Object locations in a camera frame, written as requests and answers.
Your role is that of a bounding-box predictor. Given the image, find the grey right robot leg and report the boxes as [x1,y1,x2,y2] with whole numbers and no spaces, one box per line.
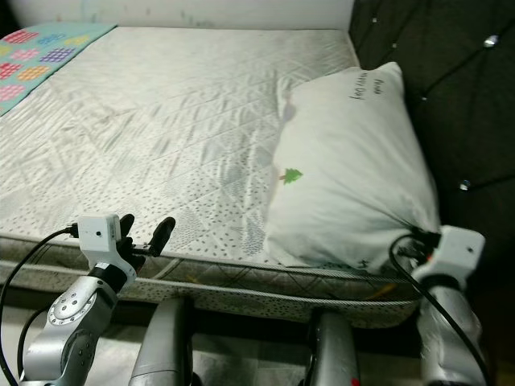
[302,310,363,386]

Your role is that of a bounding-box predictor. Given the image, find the white pillow with green tree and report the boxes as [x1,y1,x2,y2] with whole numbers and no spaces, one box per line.
[264,62,442,270]

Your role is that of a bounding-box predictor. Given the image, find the white quilted mattress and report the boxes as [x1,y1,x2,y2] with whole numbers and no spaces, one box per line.
[0,27,443,326]

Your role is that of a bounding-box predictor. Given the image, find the grey robot leg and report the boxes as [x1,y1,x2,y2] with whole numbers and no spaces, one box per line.
[129,296,194,386]
[302,310,363,386]

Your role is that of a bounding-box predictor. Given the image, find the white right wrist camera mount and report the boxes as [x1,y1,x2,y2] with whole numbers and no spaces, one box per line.
[418,227,486,282]

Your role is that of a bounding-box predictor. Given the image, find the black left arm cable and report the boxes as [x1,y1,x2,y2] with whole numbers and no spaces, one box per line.
[0,227,81,386]

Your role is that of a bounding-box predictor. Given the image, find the black tufted headboard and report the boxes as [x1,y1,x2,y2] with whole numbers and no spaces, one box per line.
[350,0,515,234]

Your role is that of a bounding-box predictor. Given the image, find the grey left robot leg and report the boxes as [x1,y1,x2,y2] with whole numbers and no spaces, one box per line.
[129,296,194,386]

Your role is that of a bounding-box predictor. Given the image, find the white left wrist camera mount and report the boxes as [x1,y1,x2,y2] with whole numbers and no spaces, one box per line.
[76,213,123,270]

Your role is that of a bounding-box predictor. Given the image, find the teal polka-dot patch blanket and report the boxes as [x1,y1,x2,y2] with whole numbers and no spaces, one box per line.
[0,23,117,104]

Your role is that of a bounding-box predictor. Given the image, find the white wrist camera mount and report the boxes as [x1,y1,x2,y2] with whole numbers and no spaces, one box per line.
[418,227,486,282]
[76,213,123,270]

